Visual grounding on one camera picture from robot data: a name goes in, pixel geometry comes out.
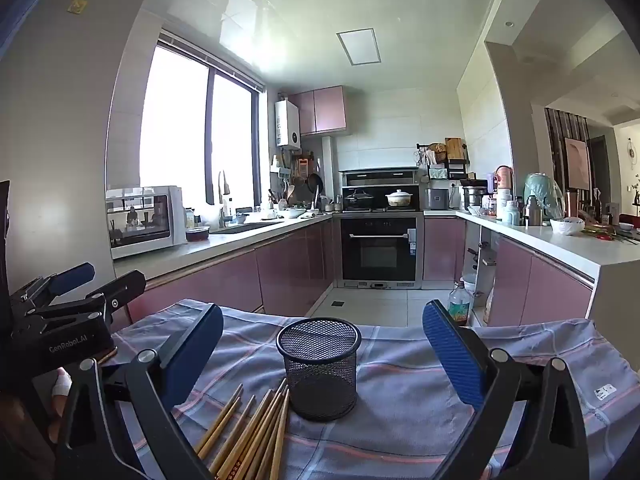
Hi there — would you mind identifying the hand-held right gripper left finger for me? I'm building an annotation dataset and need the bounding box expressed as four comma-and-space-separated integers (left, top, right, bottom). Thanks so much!
54, 303, 225, 480

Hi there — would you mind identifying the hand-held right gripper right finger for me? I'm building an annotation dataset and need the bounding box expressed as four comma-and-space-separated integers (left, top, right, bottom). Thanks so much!
422, 300, 591, 480

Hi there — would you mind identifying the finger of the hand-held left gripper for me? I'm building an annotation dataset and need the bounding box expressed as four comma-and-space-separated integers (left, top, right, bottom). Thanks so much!
11, 262, 96, 311
25, 269, 147, 323

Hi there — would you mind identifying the bundle of wooden chopsticks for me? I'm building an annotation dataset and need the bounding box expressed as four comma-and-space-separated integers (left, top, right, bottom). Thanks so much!
192, 377, 292, 480

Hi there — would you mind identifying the black mesh utensil holder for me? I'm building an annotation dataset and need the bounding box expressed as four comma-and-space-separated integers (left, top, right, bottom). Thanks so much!
276, 317, 363, 422

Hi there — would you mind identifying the person's left hand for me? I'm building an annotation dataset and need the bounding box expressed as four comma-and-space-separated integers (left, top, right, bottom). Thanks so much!
47, 367, 76, 443

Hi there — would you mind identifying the cooking oil bottle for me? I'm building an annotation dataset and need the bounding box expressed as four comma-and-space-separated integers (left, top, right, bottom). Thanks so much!
448, 281, 474, 328

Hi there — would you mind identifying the blue plaid tablecloth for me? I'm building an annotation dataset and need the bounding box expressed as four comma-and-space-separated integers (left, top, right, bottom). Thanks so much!
107, 299, 640, 480

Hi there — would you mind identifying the pink base cabinet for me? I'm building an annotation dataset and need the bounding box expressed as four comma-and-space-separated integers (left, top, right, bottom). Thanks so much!
482, 235, 596, 328
424, 216, 466, 282
125, 217, 341, 326

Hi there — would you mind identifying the white countertop oven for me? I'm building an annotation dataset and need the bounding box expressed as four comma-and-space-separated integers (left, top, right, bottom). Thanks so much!
105, 185, 188, 261

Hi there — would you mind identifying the steel sink faucet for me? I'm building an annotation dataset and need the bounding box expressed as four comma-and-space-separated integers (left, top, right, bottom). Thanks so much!
217, 170, 233, 231

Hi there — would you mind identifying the black built-in oven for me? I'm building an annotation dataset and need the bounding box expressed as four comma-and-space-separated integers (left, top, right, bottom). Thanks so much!
340, 212, 425, 290

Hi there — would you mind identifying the silver rice cooker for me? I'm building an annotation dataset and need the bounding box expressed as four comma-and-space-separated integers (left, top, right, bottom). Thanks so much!
425, 187, 452, 211

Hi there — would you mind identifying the steel steamer pot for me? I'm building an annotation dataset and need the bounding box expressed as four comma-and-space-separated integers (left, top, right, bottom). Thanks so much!
461, 185, 488, 211

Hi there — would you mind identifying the grey refrigerator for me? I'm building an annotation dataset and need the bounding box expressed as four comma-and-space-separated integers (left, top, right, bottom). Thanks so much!
0, 0, 157, 306

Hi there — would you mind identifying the kitchen window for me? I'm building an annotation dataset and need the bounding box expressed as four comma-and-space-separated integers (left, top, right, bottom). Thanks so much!
140, 32, 265, 211

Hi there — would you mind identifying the white bowl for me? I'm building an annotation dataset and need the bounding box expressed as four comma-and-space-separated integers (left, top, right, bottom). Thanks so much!
550, 217, 586, 236

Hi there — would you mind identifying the black lidded pot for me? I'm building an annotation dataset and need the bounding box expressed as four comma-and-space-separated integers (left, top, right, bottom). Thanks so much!
344, 188, 377, 211

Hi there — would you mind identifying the pink thermos jug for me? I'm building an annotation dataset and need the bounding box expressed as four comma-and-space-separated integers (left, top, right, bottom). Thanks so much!
495, 165, 515, 196

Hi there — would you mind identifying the green plastic-covered appliance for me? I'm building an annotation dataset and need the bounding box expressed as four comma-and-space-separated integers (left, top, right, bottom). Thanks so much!
523, 172, 566, 221

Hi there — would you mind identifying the steel range hood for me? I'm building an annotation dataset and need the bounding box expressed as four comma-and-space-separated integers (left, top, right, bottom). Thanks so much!
339, 166, 420, 187

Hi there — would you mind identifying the white water heater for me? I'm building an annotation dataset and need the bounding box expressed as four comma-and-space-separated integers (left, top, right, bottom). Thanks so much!
274, 99, 302, 150

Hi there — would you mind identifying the framed pink picture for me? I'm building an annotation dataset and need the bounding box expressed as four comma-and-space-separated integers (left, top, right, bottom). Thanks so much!
565, 137, 591, 191

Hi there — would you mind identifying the ceiling light panel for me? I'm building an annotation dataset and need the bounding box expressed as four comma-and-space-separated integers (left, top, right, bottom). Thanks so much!
336, 28, 382, 66

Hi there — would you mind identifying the black wall rack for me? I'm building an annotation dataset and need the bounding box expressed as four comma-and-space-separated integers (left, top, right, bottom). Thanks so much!
417, 137, 471, 183

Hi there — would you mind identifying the pink wall cabinet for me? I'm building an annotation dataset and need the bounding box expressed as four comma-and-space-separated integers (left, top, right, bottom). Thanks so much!
290, 85, 348, 136

